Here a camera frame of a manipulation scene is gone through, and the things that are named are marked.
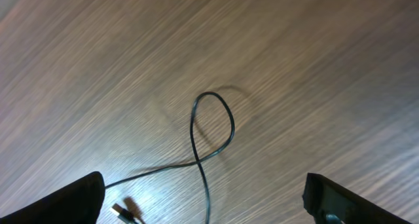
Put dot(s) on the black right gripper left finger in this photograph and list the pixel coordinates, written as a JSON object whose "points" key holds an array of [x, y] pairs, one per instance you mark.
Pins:
{"points": [[78, 202]]}

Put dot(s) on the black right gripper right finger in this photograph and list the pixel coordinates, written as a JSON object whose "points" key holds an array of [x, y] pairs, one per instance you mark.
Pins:
{"points": [[329, 202]]}

